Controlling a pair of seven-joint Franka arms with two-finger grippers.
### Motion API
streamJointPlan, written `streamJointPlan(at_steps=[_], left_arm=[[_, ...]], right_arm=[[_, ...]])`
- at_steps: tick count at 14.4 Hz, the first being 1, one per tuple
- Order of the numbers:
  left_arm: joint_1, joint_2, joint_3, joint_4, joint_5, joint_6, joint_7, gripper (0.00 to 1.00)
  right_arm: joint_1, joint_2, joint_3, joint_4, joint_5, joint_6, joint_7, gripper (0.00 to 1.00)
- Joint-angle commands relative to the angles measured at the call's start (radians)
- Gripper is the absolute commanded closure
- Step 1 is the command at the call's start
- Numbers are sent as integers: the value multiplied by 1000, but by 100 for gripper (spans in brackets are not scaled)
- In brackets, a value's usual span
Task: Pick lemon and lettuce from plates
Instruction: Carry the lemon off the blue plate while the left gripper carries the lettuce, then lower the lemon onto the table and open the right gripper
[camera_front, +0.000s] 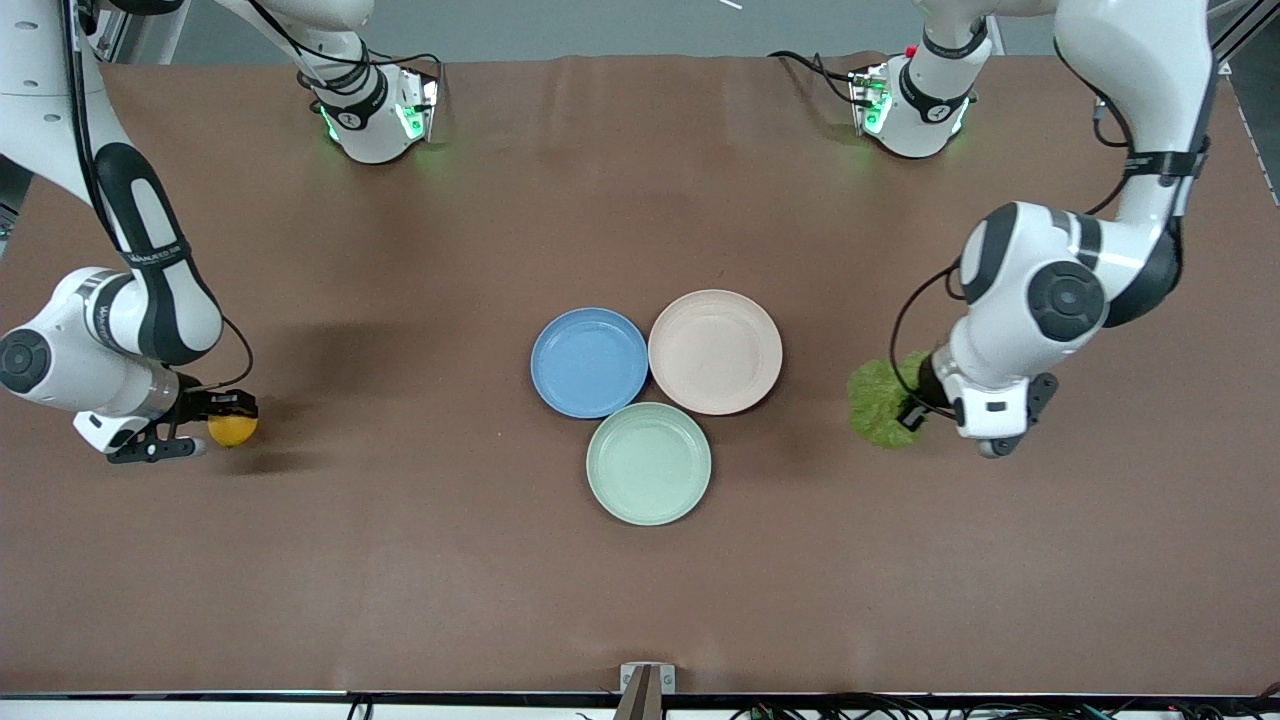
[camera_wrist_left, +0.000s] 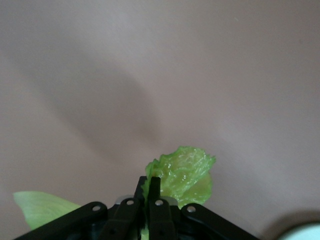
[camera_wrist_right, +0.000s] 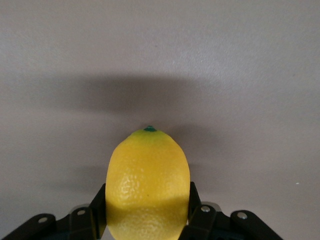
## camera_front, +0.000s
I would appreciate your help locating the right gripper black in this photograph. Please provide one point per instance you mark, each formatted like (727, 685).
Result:
(197, 405)

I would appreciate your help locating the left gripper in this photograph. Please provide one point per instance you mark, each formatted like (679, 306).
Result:
(930, 383)

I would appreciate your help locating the yellow lemon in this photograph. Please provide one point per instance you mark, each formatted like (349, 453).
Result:
(232, 431)

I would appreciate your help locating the green lettuce leaf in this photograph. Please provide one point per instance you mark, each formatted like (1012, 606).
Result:
(875, 400)

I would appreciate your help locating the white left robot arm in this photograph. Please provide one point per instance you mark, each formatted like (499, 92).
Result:
(1060, 290)

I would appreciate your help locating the beige plate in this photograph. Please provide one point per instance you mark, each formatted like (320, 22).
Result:
(715, 350)

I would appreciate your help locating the brown table cover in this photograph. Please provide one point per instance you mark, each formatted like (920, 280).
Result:
(400, 580)

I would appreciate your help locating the mint green plate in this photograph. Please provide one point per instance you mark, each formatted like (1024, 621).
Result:
(648, 465)

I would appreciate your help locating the metal left base connector plate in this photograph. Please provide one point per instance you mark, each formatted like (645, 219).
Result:
(860, 95)

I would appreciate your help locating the metal base connector plate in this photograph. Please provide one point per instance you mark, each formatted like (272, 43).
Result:
(428, 100)
(860, 95)

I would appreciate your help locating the blue plate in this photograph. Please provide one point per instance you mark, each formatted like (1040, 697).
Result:
(590, 362)

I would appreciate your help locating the metal right base connector plate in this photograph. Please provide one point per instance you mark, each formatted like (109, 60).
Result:
(428, 100)

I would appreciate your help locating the metal mount bracket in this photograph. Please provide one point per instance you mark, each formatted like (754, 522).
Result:
(667, 678)

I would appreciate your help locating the aluminium frame profile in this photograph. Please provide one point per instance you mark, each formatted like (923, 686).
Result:
(1235, 30)
(130, 30)

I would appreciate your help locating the brown camera post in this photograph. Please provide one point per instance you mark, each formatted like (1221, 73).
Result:
(640, 702)

